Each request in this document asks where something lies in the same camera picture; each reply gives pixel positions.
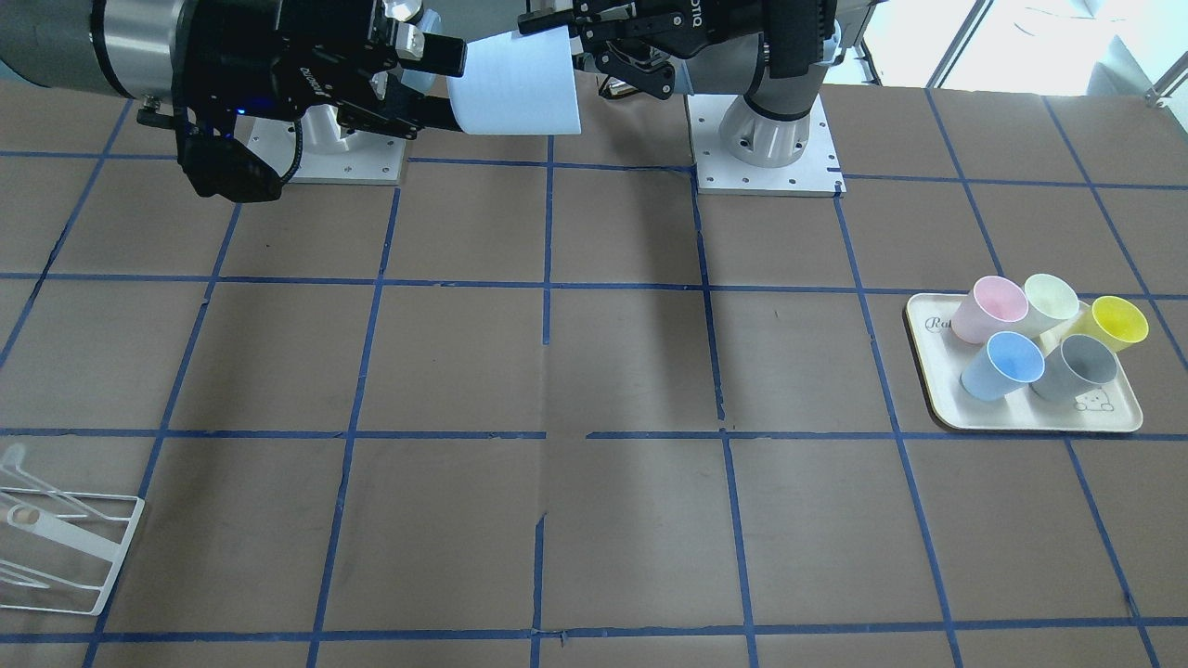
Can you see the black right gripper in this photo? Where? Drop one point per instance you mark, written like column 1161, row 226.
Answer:
column 278, row 57

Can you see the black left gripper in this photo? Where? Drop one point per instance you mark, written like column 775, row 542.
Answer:
column 722, row 28

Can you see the light blue ikea cup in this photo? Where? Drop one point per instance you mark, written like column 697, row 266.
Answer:
column 515, row 84

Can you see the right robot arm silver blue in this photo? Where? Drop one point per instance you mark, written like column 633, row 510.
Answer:
column 125, row 48

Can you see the pink cup on tray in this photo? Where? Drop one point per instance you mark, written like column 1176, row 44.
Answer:
column 993, row 304

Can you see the blue cup on tray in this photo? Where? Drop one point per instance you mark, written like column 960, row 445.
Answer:
column 1006, row 363

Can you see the pale green cup on tray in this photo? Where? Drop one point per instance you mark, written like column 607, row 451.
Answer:
column 1050, row 302

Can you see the grey cup on tray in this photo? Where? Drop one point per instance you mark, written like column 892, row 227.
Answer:
column 1078, row 365

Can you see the yellow cup on tray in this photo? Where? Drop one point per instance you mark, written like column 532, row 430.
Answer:
column 1116, row 323

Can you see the white plastic tray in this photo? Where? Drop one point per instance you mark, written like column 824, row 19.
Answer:
column 941, row 358

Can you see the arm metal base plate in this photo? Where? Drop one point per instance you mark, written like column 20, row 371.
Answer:
column 737, row 152
column 332, row 155

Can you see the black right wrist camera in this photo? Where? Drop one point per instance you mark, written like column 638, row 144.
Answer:
column 218, row 165

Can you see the white wire cup rack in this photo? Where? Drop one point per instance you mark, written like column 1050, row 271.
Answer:
column 62, row 550

